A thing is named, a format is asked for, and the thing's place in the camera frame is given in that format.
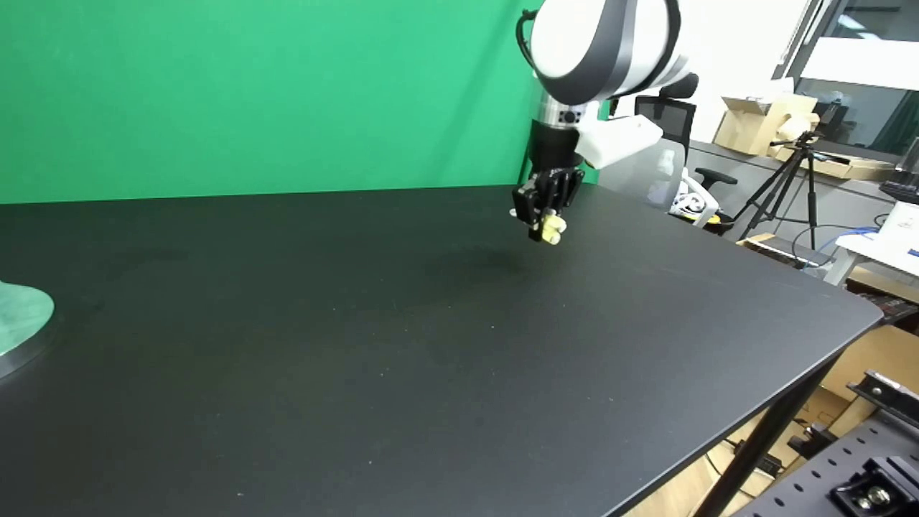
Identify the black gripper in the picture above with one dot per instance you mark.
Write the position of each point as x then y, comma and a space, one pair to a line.
551, 144

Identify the white plush toy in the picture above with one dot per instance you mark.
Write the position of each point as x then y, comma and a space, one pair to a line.
551, 227

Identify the grey glossy desk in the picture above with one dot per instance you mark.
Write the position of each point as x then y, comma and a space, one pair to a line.
649, 173

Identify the black white checker board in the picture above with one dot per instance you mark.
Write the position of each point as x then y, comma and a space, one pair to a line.
691, 199

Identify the black office chair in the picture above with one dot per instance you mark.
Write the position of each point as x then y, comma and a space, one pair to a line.
682, 117

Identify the brown cardboard box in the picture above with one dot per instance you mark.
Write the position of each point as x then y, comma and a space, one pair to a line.
762, 121

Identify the green screen curtain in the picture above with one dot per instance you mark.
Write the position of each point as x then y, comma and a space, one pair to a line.
287, 95

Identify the black table leg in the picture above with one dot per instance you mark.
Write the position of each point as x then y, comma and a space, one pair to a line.
764, 435

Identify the white paper stack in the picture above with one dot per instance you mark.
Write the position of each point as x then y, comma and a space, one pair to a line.
890, 240

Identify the black perforated metal board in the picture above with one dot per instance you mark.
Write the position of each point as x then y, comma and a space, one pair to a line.
843, 470

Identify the black camera tripod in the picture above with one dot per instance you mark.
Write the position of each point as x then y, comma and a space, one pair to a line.
788, 181

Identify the round pale green base plate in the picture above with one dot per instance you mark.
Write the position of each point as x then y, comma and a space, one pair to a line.
17, 318

